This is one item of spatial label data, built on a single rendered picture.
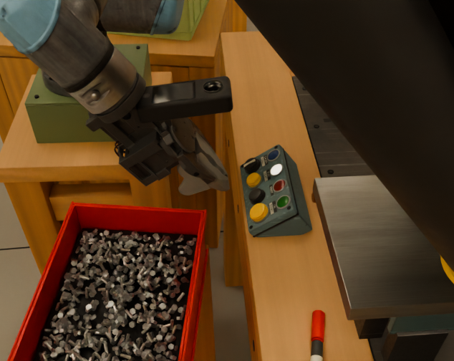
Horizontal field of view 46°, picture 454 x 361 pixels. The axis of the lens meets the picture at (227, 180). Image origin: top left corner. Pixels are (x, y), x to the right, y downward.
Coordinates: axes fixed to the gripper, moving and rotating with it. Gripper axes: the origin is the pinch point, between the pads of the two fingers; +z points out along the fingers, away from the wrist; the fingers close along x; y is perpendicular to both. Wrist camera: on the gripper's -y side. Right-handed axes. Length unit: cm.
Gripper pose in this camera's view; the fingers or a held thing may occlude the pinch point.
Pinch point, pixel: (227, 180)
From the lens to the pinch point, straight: 74.2
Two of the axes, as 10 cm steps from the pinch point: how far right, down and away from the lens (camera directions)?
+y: -8.2, 4.6, 3.5
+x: 0.7, 6.9, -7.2
